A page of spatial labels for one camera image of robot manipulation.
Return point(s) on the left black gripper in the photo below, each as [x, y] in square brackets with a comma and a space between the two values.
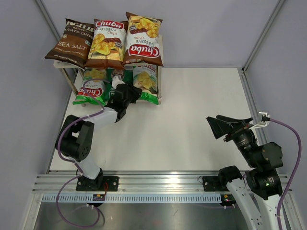
[135, 92]

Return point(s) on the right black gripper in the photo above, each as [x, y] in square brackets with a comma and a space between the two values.
[221, 125]

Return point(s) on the green Chuba cassava bag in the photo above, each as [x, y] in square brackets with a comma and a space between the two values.
[145, 78]
[93, 87]

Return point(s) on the green Real chips bag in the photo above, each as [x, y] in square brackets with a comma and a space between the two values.
[126, 76]

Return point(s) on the brown Chuba cassava bag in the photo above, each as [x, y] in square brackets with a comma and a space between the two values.
[142, 40]
[107, 48]

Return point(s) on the brown Kettle sea salt bag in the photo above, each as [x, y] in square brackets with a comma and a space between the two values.
[74, 45]

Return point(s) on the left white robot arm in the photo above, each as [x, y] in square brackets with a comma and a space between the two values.
[74, 141]

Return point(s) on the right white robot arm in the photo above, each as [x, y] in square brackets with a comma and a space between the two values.
[258, 192]

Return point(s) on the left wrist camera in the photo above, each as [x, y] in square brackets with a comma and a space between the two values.
[116, 80]

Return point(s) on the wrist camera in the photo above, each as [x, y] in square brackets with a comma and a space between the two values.
[262, 121]
[116, 80]

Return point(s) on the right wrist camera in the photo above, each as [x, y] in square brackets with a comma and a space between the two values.
[262, 121]

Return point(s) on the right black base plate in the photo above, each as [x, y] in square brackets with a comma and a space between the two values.
[211, 184]

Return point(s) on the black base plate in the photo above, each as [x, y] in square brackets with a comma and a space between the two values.
[100, 184]
[211, 184]

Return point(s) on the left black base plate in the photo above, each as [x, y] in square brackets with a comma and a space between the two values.
[100, 184]

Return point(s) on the white slotted cable duct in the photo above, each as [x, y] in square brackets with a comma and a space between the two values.
[134, 198]

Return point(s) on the aluminium mounting rail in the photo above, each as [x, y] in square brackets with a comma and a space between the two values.
[133, 182]

